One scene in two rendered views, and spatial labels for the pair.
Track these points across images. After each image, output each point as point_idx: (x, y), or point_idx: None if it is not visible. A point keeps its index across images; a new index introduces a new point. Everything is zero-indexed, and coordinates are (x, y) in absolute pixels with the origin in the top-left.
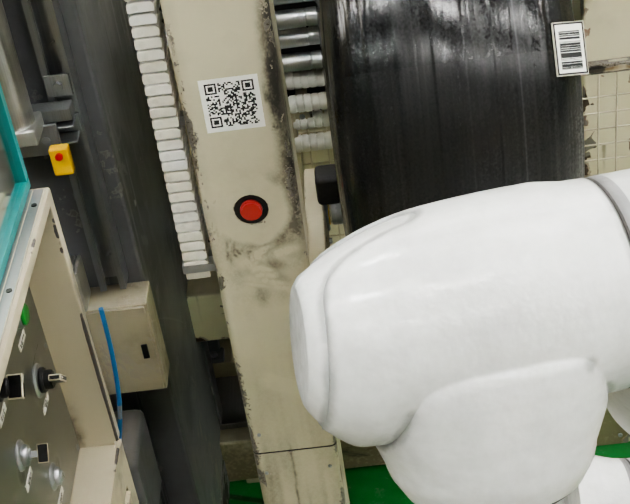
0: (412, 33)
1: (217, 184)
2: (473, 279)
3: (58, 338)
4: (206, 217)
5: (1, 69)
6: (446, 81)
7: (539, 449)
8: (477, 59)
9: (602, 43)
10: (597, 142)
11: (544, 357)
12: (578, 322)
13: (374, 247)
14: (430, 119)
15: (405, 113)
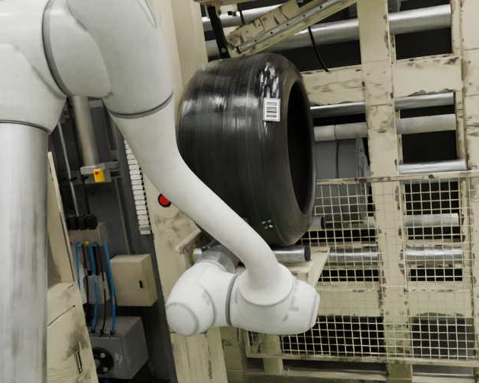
0: (205, 101)
1: (150, 186)
2: None
3: (51, 223)
4: (147, 202)
5: (85, 138)
6: (215, 120)
7: None
8: (229, 111)
9: None
10: (367, 219)
11: None
12: (10, 27)
13: None
14: (207, 136)
15: (197, 133)
